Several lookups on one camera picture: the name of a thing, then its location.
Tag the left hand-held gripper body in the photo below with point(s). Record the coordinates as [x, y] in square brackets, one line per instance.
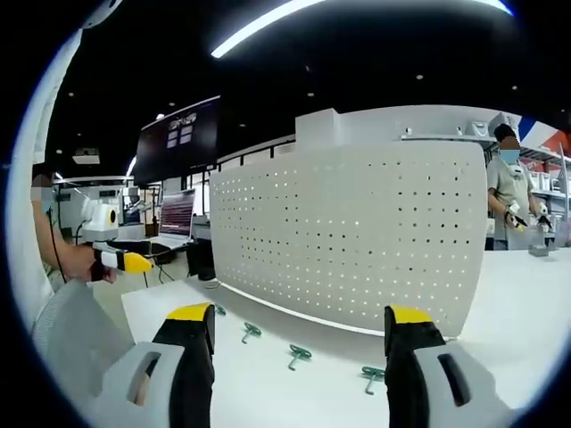
[100, 219]

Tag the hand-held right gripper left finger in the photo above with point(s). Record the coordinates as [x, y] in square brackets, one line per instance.
[187, 383]

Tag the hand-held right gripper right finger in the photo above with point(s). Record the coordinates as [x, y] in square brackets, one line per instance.
[415, 383]

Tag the green metal hook assembly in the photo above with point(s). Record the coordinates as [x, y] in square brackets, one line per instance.
[298, 355]
[250, 332]
[372, 378]
[220, 311]

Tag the white perforated mounting plate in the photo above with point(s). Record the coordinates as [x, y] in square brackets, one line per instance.
[348, 232]

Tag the person's left hand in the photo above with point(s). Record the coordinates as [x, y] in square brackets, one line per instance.
[105, 273]

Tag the open silver laptop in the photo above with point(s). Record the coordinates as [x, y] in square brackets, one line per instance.
[176, 220]

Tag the ceiling projector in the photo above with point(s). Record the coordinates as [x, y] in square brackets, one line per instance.
[86, 156]

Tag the black box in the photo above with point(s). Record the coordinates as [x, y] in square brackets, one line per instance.
[201, 260]

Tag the person's white shirt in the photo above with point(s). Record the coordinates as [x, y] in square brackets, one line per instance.
[31, 187]

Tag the person's grey clothing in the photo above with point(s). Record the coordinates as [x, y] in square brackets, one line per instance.
[76, 339]

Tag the large black display screen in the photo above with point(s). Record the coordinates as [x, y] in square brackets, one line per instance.
[178, 140]

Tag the small grey box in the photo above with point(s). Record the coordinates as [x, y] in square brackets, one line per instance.
[540, 250]

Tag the white square box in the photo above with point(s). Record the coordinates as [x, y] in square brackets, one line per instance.
[317, 129]

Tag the long ceiling light strip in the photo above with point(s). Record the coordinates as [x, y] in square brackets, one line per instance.
[312, 22]

